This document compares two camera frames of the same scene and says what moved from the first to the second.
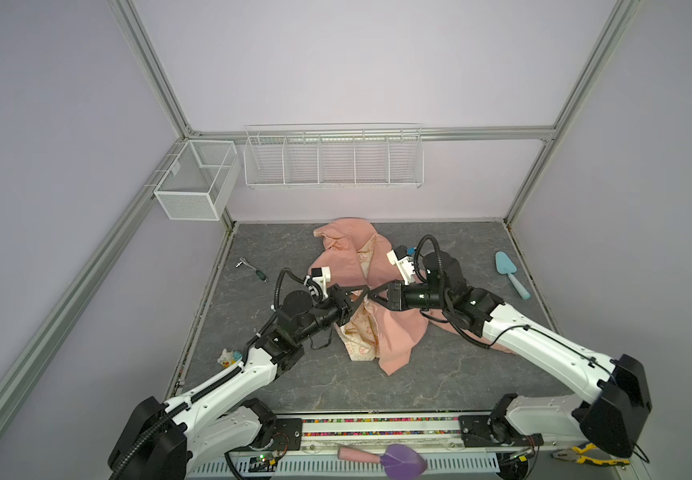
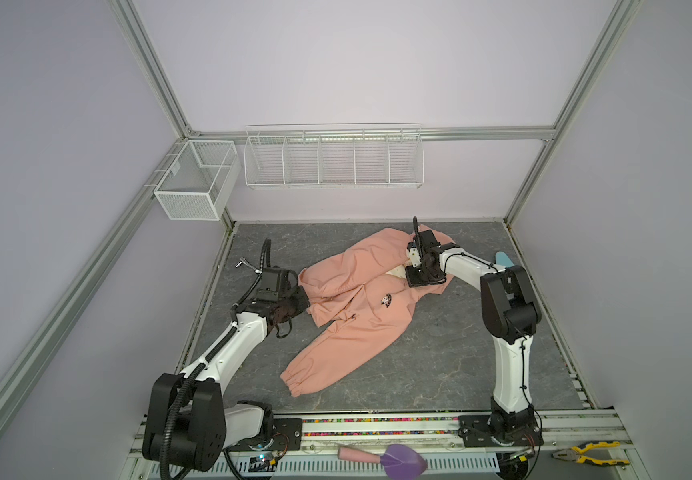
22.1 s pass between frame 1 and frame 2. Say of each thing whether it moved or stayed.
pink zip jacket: moved
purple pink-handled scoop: stayed
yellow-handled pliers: stayed
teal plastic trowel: stayed
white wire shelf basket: stayed
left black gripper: moved
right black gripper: moved
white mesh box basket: stayed
